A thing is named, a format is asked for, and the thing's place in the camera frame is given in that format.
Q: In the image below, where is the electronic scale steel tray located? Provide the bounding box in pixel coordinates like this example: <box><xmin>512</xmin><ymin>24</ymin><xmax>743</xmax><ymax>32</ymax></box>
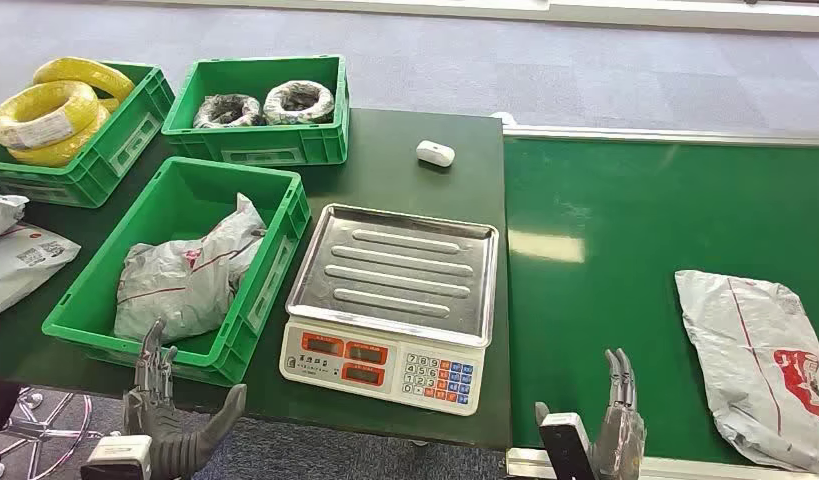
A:
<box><xmin>279</xmin><ymin>203</ymin><xmax>501</xmax><ymax>418</ymax></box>

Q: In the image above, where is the small white plastic device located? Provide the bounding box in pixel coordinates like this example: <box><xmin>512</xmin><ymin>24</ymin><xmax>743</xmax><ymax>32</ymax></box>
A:
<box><xmin>416</xmin><ymin>140</ymin><xmax>457</xmax><ymax>168</ymax></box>

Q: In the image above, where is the green plastic crate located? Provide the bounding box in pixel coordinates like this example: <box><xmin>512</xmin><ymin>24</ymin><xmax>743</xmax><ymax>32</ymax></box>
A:
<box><xmin>0</xmin><ymin>60</ymin><xmax>176</xmax><ymax>209</ymax></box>
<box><xmin>161</xmin><ymin>54</ymin><xmax>351</xmax><ymax>168</ymax></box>
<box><xmin>41</xmin><ymin>156</ymin><xmax>312</xmax><ymax>388</ymax></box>

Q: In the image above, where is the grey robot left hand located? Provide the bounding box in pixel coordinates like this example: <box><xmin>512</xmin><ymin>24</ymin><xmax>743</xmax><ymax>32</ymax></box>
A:
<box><xmin>122</xmin><ymin>317</ymin><xmax>248</xmax><ymax>456</ymax></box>

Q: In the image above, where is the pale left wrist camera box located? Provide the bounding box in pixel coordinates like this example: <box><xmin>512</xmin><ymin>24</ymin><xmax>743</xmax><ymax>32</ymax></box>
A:
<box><xmin>80</xmin><ymin>434</ymin><xmax>154</xmax><ymax>480</ymax></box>

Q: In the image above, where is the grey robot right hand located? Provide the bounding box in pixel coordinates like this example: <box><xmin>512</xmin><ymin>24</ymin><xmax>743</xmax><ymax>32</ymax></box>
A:
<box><xmin>534</xmin><ymin>349</ymin><xmax>647</xmax><ymax>480</ymax></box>

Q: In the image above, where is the green conveyor belt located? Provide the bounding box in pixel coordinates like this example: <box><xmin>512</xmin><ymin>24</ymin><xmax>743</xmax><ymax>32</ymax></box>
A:
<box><xmin>501</xmin><ymin>124</ymin><xmax>819</xmax><ymax>480</ymax></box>

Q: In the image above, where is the robot left arm ribbed sleeve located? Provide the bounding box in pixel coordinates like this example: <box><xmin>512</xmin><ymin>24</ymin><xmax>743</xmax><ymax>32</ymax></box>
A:
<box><xmin>149</xmin><ymin>437</ymin><xmax>213</xmax><ymax>480</ymax></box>

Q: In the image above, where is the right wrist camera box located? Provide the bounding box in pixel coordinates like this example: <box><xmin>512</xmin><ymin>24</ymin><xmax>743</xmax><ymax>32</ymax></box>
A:
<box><xmin>538</xmin><ymin>411</ymin><xmax>600</xmax><ymax>480</ymax></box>

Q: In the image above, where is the yellow wire coil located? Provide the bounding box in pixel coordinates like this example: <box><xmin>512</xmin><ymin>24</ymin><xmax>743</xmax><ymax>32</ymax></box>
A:
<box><xmin>0</xmin><ymin>80</ymin><xmax>100</xmax><ymax>151</ymax></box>
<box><xmin>32</xmin><ymin>56</ymin><xmax>136</xmax><ymax>103</ymax></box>
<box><xmin>8</xmin><ymin>99</ymin><xmax>121</xmax><ymax>169</ymax></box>

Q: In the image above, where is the chrome chair base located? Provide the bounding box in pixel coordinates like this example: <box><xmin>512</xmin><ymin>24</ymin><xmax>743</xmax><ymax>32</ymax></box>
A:
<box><xmin>0</xmin><ymin>387</ymin><xmax>107</xmax><ymax>480</ymax></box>

